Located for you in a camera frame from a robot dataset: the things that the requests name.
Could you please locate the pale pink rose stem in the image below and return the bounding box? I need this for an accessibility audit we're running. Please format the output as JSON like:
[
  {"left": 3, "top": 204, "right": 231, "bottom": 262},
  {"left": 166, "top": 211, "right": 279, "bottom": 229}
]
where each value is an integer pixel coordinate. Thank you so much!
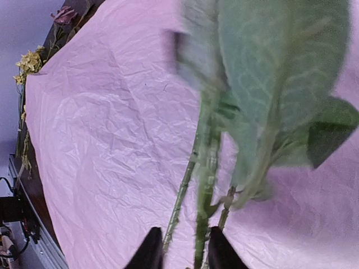
[{"left": 164, "top": 1, "right": 358, "bottom": 248}]

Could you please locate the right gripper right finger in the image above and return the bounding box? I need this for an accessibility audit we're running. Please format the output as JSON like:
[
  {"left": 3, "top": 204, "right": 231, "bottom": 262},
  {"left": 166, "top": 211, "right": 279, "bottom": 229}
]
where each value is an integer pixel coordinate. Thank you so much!
[{"left": 208, "top": 226, "right": 248, "bottom": 269}]

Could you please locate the front aluminium rail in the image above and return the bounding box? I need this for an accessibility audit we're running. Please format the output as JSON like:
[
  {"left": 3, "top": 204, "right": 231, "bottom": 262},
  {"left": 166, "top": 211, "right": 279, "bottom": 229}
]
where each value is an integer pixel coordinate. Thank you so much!
[{"left": 8, "top": 154, "right": 68, "bottom": 268}]

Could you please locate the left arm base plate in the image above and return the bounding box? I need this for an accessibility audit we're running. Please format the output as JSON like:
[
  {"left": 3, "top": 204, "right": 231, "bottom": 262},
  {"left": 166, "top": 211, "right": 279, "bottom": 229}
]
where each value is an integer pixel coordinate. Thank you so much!
[{"left": 0, "top": 176, "right": 40, "bottom": 244}]

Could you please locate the purple wrapping paper sheet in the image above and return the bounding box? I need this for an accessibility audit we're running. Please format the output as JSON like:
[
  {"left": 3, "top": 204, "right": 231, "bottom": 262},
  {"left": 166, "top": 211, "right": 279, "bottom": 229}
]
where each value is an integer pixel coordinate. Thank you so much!
[{"left": 26, "top": 1, "right": 358, "bottom": 268}]

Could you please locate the pink carnation stem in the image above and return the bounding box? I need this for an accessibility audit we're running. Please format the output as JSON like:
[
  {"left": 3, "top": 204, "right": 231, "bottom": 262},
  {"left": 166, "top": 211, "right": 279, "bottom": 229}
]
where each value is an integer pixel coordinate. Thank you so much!
[{"left": 194, "top": 93, "right": 221, "bottom": 268}]

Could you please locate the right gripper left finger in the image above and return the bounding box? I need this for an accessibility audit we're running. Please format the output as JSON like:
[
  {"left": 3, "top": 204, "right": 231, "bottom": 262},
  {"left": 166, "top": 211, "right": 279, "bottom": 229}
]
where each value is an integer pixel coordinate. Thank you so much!
[{"left": 124, "top": 227, "right": 163, "bottom": 269}]

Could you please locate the fake flower bunch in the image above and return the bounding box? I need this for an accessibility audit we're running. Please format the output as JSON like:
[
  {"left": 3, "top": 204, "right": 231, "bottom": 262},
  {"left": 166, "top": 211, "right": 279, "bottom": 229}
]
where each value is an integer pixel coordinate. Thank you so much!
[{"left": 13, "top": 1, "right": 95, "bottom": 171}]

